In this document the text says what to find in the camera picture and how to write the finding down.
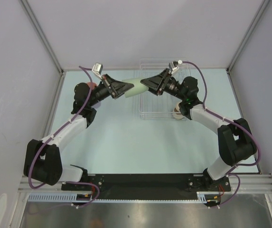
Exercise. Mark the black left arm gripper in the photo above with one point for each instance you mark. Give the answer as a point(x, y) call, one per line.
point(117, 88)

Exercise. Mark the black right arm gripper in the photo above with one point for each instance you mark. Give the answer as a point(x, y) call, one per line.
point(158, 82)

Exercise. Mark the green cup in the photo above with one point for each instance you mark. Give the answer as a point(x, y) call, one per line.
point(137, 89)

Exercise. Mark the pink cup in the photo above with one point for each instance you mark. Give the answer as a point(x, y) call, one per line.
point(92, 85)

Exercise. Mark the beige cup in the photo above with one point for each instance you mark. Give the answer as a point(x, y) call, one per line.
point(176, 112)

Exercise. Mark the purple cup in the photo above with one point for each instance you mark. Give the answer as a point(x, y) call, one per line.
point(97, 105)

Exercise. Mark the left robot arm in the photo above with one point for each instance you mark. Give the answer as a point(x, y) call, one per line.
point(43, 163)

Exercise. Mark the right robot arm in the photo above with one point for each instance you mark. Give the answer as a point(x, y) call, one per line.
point(235, 140)

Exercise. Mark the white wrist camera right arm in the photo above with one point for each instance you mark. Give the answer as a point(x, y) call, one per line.
point(174, 66)

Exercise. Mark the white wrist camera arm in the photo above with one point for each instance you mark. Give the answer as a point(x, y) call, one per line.
point(97, 70)
point(174, 66)

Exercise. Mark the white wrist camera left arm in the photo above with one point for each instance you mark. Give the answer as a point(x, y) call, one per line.
point(97, 70)

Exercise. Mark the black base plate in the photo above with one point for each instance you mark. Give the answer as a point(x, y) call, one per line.
point(154, 186)

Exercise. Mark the white cable duct right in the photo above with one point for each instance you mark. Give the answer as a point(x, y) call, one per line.
point(210, 196)

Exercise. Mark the white cable duct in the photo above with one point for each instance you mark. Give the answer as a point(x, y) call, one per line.
point(52, 197)
point(210, 196)

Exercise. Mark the white cable duct left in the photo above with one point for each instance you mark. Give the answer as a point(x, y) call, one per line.
point(52, 197)

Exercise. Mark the aluminium frame rail front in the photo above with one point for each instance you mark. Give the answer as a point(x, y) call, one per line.
point(249, 184)

